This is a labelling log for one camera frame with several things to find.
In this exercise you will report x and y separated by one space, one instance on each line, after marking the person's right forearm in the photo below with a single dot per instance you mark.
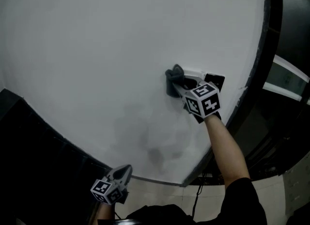
227 151

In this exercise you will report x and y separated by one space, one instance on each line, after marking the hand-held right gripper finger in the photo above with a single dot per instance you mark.
180 89
197 79

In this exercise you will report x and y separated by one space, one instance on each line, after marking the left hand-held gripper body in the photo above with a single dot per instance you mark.
106 191

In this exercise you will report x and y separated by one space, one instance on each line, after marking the black exit button panel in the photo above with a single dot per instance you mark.
215 80

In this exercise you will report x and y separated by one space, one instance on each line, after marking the person's left forearm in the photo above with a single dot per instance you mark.
104 213

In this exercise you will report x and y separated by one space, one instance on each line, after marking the person's black clothing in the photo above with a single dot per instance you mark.
237 207

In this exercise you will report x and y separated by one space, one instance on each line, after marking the grey fuzzy cloth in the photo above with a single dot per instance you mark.
173 79

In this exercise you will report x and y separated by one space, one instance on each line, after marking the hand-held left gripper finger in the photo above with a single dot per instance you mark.
111 172
128 176

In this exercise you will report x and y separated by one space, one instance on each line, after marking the white locker cabinet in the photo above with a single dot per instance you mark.
296 185

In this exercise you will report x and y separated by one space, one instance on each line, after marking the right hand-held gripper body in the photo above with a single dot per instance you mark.
203 100

